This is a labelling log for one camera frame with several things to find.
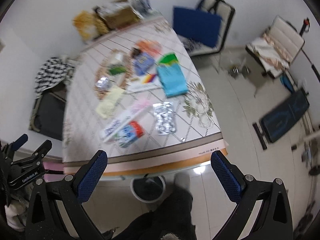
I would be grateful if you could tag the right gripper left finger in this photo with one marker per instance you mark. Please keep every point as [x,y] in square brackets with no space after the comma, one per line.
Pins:
[44,220]

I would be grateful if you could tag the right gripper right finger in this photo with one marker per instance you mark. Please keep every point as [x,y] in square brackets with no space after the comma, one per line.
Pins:
[274,219]

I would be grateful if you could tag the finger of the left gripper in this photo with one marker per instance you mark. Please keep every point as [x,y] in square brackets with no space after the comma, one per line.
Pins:
[33,165]
[17,144]

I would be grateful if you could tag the white toothpaste box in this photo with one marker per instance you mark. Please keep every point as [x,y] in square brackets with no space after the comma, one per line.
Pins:
[129,115]

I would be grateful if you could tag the red blue milk carton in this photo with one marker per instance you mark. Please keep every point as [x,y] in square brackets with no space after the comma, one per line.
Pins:
[129,134]

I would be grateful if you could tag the blue green snack bag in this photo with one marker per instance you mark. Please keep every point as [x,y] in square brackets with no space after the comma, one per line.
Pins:
[171,76]

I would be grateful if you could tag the white round trash bin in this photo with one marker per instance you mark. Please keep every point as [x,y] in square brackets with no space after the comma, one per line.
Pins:
[148,189]

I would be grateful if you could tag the pink suitcase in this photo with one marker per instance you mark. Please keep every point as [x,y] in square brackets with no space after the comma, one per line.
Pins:
[53,168]

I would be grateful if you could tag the black white checkered cloth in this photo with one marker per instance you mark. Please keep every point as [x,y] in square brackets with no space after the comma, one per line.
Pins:
[53,72]

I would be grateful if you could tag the pale yellow medicine box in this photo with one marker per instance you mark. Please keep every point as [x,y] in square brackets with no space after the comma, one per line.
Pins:
[107,105]

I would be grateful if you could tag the black trousers legs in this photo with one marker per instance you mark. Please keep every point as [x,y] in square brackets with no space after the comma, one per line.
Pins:
[171,220]

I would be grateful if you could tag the right grey slipper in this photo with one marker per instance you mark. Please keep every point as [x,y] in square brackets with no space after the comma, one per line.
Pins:
[182,181]

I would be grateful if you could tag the small silver blister pack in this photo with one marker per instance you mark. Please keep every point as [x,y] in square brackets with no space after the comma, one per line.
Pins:
[104,84]

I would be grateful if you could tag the green small packet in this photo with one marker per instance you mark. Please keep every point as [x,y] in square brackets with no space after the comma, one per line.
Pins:
[116,69]

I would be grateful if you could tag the patterned tablecloth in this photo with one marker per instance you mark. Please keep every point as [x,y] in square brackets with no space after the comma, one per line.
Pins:
[198,131]

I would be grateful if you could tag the yellow bag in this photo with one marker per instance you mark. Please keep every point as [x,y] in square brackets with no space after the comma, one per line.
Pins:
[89,26]

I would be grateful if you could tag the white box coloured stripes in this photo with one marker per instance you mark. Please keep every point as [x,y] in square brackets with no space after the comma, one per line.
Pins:
[143,83]

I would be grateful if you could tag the blue snack packet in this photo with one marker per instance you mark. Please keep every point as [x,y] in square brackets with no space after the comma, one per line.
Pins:
[142,63]

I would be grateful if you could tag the orange snack packet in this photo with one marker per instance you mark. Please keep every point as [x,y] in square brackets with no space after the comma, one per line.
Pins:
[153,48]

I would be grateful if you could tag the brown cardboard box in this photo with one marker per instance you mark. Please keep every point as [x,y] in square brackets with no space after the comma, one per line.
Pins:
[117,14]

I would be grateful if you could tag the cream chair with cloth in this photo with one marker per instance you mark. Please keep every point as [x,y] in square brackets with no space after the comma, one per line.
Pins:
[276,49]

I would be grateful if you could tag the blue board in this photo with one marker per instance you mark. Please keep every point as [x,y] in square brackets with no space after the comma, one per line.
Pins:
[197,25]

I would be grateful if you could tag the black cream folding chair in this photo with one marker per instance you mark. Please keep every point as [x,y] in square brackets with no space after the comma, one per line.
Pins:
[227,13]

